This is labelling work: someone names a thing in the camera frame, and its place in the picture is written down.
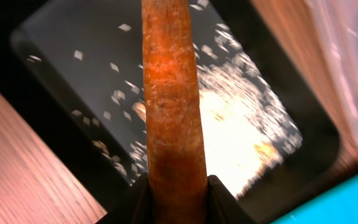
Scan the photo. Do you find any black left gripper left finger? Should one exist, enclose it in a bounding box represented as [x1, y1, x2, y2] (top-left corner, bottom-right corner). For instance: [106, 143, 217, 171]
[96, 173, 151, 224]

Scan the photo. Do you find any black tray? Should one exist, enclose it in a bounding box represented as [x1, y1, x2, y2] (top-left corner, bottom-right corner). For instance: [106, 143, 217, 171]
[0, 0, 339, 223]

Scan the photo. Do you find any rice and peanuts food waste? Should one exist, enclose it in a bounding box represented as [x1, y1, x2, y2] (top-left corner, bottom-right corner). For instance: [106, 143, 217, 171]
[21, 1, 302, 197]

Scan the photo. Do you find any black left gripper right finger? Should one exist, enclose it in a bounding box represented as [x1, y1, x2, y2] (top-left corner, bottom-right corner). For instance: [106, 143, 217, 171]
[206, 175, 256, 224]

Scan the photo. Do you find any clear plastic waste bin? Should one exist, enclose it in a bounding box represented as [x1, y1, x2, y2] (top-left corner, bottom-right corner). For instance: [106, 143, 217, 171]
[307, 0, 358, 146]

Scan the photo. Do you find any carrot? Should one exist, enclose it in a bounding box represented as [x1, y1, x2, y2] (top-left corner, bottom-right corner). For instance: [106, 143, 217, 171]
[141, 0, 207, 223]

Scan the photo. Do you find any teal serving tray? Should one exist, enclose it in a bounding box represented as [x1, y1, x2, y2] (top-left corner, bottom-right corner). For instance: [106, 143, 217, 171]
[274, 175, 358, 224]

